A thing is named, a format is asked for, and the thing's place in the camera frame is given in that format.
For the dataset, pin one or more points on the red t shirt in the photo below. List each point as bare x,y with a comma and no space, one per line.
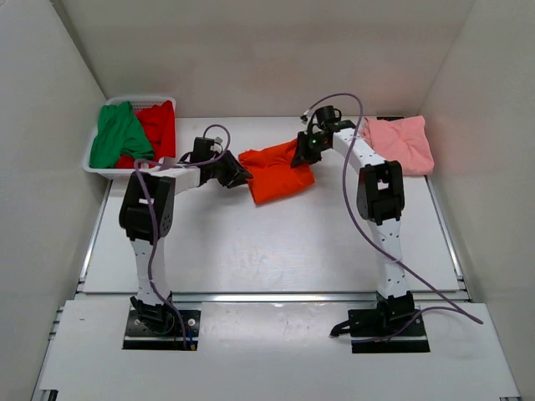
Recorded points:
158,125

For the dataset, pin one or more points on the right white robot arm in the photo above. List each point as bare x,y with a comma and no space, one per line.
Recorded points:
380,196

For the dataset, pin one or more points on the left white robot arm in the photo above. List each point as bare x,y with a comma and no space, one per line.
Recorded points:
147,212

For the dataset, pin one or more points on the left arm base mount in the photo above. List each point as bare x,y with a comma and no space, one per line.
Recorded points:
158,328

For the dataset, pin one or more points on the pink folded t shirt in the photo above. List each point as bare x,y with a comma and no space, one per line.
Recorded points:
403,140

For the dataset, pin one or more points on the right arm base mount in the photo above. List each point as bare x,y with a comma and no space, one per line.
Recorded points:
394,325

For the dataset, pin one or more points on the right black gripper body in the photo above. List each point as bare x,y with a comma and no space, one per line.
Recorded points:
313,145

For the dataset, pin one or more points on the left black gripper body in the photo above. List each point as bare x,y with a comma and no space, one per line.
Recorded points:
216,166

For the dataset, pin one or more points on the green t shirt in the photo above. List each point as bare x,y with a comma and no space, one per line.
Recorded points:
119,133

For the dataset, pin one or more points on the orange t shirt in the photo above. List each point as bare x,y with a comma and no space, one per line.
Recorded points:
273,177

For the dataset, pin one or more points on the aluminium table rail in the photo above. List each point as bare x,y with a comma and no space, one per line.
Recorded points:
191,297

